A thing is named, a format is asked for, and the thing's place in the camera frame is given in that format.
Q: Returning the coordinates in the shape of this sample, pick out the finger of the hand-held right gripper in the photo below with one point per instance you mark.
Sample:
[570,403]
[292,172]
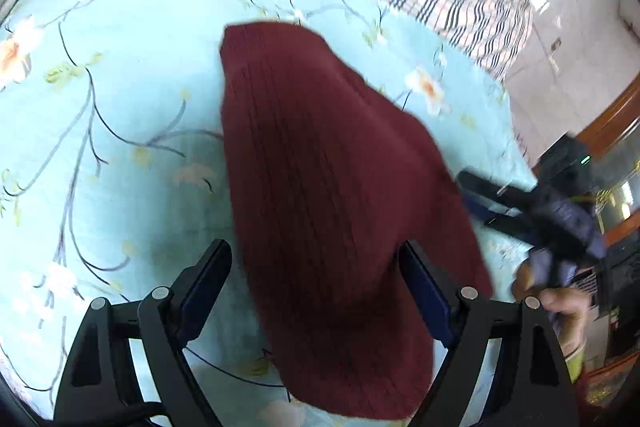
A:
[515,229]
[487,194]

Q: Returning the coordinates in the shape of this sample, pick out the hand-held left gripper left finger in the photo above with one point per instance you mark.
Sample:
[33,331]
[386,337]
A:
[200,302]

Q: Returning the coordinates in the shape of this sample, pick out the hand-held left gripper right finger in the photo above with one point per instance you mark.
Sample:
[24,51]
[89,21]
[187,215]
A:
[430,302]

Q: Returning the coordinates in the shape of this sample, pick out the maroon knit hooded sweater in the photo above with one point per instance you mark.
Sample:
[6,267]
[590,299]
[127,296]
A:
[330,207]

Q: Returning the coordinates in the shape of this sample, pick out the person's right hand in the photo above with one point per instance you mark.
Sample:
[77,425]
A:
[560,307]

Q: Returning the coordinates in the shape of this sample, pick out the black box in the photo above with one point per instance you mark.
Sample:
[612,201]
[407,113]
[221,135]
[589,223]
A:
[620,277]

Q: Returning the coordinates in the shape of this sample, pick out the brown wooden furniture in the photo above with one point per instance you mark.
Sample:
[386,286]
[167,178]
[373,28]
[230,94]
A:
[612,122]

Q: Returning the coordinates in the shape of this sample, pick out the light blue floral bed sheet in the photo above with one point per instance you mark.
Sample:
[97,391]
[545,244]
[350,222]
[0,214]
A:
[115,132]

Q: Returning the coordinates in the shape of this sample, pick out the wall socket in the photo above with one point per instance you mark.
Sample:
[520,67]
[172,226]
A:
[555,44]

